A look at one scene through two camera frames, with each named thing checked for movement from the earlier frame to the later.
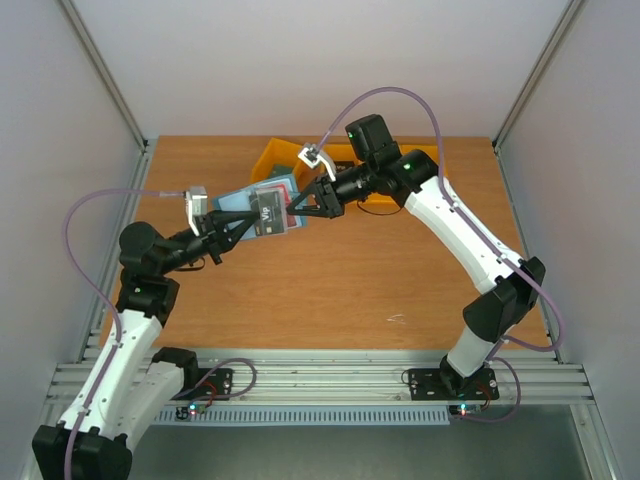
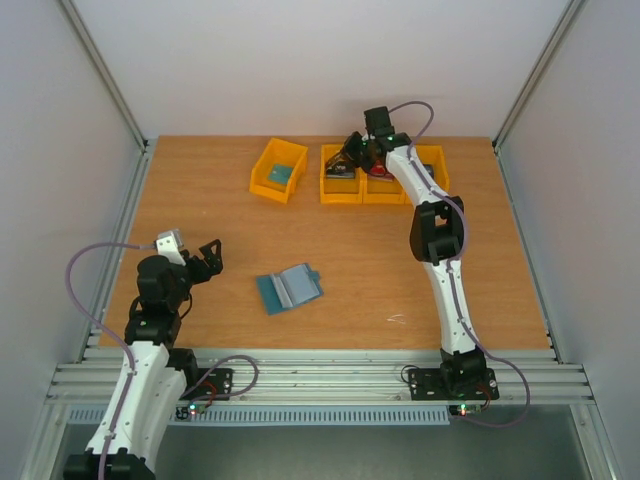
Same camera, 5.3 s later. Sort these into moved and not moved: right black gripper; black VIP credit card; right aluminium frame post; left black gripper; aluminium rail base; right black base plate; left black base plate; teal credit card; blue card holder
Moved: blue card holder; black VIP credit card; right black gripper; left black gripper
Not moved: right black base plate; left black base plate; right aluminium frame post; teal credit card; aluminium rail base
